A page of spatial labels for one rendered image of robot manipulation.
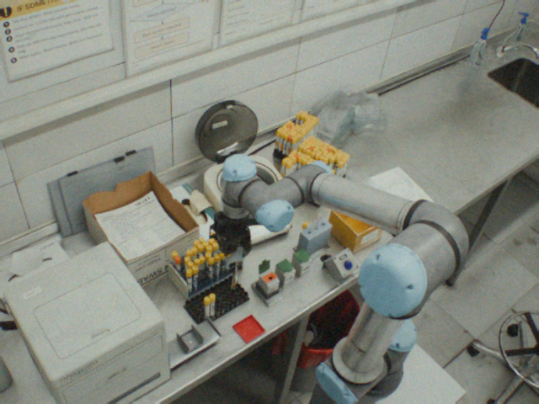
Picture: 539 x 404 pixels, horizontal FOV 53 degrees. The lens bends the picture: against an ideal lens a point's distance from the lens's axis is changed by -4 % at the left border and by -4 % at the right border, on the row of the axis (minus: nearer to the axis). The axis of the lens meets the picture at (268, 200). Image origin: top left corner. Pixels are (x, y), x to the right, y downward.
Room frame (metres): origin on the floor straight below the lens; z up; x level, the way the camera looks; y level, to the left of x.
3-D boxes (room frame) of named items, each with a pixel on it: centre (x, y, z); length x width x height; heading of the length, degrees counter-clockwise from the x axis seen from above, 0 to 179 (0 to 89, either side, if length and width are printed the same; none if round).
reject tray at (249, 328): (0.84, 0.01, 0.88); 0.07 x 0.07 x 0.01; 44
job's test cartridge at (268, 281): (0.98, -0.03, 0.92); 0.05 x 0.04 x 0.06; 43
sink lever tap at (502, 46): (2.61, -1.20, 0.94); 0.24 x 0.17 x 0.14; 44
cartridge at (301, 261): (1.08, -0.12, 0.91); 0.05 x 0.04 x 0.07; 44
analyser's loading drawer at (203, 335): (0.74, 0.17, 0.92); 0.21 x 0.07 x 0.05; 134
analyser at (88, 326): (0.67, 0.38, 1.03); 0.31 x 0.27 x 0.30; 134
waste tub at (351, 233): (1.25, -0.29, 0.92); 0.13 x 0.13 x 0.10; 41
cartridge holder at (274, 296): (0.98, -0.03, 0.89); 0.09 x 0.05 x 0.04; 43
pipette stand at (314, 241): (1.17, -0.16, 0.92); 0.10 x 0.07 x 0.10; 136
